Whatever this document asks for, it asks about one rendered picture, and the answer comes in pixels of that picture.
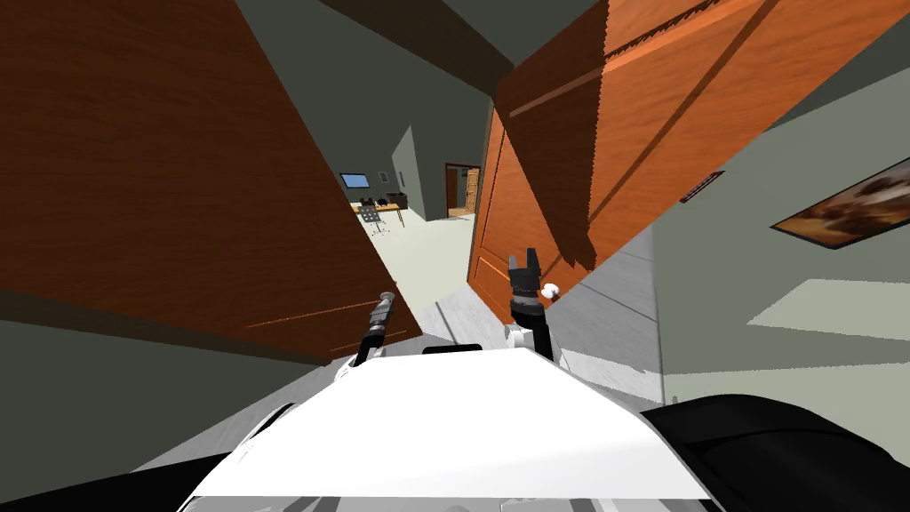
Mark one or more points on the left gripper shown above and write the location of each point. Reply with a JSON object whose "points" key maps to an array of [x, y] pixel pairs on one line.
{"points": [[384, 305]]}

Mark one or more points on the black office chair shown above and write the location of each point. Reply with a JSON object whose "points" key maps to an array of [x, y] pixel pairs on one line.
{"points": [[370, 216]]}

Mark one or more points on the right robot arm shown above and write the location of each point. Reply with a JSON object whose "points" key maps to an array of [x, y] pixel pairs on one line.
{"points": [[782, 455]]}

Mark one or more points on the brown distant door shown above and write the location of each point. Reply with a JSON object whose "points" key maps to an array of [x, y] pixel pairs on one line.
{"points": [[462, 190]]}

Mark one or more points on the wooden desk with dark items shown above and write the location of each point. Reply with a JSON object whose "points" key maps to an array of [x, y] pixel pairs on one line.
{"points": [[387, 206]]}

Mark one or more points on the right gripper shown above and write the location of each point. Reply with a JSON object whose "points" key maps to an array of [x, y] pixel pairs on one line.
{"points": [[525, 286]]}

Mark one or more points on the white round door knob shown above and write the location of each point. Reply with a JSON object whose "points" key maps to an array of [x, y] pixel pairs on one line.
{"points": [[549, 290]]}

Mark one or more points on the brown framed wall picture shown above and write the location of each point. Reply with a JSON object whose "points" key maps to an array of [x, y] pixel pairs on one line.
{"points": [[849, 206]]}

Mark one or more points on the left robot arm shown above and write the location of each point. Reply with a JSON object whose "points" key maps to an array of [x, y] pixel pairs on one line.
{"points": [[370, 345]]}

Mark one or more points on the dark brown wooden door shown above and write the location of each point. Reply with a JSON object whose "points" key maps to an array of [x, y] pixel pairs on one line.
{"points": [[142, 178]]}

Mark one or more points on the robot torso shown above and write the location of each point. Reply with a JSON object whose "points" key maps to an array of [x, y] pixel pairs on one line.
{"points": [[455, 427]]}

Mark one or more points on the orange wooden door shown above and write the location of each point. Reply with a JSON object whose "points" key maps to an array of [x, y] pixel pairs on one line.
{"points": [[640, 107]]}

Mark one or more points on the blue wall screen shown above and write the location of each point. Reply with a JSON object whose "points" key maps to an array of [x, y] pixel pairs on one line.
{"points": [[355, 180]]}

